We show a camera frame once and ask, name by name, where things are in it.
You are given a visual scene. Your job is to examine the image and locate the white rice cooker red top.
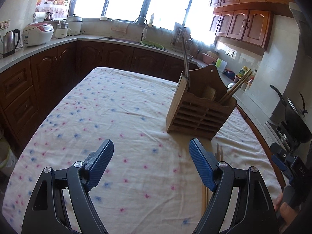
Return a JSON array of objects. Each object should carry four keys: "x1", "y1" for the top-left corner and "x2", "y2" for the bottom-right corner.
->
[{"x1": 22, "y1": 22, "x2": 54, "y2": 47}]

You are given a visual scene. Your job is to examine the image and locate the light wooden chopstick pair mate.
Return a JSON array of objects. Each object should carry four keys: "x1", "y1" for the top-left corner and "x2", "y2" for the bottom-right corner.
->
[{"x1": 220, "y1": 146, "x2": 224, "y2": 161}]

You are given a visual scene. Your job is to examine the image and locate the hanging dish cloth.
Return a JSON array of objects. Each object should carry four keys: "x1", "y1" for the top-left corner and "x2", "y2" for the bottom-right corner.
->
[{"x1": 111, "y1": 21, "x2": 129, "y2": 34}]

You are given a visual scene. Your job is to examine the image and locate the steel electric kettle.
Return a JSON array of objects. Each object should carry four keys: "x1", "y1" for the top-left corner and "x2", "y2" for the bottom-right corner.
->
[{"x1": 3, "y1": 28, "x2": 21, "y2": 58}]

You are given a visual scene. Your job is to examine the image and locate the floral white tablecloth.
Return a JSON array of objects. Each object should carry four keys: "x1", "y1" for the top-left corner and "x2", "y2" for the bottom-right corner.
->
[{"x1": 2, "y1": 66, "x2": 285, "y2": 234}]

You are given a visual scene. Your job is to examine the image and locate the yellow-lid condiment bottle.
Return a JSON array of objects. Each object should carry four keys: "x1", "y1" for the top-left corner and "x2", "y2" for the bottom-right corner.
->
[{"x1": 238, "y1": 66, "x2": 248, "y2": 78}]

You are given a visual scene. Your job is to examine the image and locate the light wooden chopstick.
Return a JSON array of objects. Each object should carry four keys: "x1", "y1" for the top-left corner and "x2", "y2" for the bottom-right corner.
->
[{"x1": 215, "y1": 143, "x2": 220, "y2": 161}]

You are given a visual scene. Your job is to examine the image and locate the gas stove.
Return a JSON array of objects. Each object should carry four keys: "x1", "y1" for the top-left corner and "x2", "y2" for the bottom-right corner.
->
[{"x1": 265, "y1": 121, "x2": 311, "y2": 153}]

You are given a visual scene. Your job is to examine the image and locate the dish rack with utensils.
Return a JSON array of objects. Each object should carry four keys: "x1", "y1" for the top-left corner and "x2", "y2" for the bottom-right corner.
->
[{"x1": 170, "y1": 22, "x2": 205, "y2": 58}]

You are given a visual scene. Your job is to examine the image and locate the chrome sink faucet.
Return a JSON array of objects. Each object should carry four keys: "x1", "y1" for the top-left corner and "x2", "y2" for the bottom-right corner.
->
[{"x1": 133, "y1": 16, "x2": 148, "y2": 41}]

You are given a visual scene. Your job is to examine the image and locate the upper wooden wall cabinets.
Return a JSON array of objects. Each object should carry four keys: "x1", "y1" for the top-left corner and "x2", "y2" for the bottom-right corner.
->
[{"x1": 209, "y1": 0, "x2": 294, "y2": 50}]

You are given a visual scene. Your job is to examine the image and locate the small white cooker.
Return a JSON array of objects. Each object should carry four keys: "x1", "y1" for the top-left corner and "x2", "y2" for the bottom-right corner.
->
[{"x1": 55, "y1": 21, "x2": 68, "y2": 39}]

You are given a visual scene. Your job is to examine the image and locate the steel range hood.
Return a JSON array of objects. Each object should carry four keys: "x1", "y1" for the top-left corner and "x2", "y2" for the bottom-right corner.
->
[{"x1": 289, "y1": 2, "x2": 311, "y2": 58}]

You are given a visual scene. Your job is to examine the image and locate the black wok with lid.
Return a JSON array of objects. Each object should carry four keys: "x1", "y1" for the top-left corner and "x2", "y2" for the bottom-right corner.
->
[{"x1": 270, "y1": 85, "x2": 311, "y2": 143}]

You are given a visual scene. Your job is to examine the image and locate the green basin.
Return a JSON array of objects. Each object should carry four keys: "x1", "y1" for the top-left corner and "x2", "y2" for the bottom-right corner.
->
[{"x1": 140, "y1": 40, "x2": 165, "y2": 50}]

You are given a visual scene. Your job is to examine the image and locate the wooden slatted utensil holder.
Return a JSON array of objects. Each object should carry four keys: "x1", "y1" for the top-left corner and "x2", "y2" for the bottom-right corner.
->
[{"x1": 166, "y1": 65, "x2": 237, "y2": 140}]

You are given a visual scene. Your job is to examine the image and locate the long metal chopstick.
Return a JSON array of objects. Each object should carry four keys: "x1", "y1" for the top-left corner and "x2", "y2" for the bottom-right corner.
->
[{"x1": 181, "y1": 37, "x2": 190, "y2": 86}]

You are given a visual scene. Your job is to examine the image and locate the person's right hand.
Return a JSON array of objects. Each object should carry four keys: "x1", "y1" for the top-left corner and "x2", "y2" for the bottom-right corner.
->
[{"x1": 273, "y1": 193, "x2": 298, "y2": 226}]

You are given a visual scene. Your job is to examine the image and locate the curved wooden chopstick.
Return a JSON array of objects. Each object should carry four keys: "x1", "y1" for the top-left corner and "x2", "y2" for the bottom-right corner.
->
[{"x1": 219, "y1": 68, "x2": 253, "y2": 104}]

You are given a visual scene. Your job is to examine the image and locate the wooden chopstick in holder right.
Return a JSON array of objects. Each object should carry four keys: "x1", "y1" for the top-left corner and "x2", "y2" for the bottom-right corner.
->
[{"x1": 218, "y1": 71, "x2": 252, "y2": 103}]

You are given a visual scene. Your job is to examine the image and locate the brown wooden chopstick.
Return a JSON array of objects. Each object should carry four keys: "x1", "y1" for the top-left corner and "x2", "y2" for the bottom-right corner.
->
[{"x1": 201, "y1": 185, "x2": 209, "y2": 215}]

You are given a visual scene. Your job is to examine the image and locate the green white cutting board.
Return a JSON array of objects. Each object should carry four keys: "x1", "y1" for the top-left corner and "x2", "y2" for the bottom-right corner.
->
[{"x1": 215, "y1": 58, "x2": 227, "y2": 74}]

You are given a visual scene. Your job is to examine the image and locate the white electric pot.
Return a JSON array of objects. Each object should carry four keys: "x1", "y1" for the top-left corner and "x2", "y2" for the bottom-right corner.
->
[{"x1": 66, "y1": 15, "x2": 82, "y2": 36}]

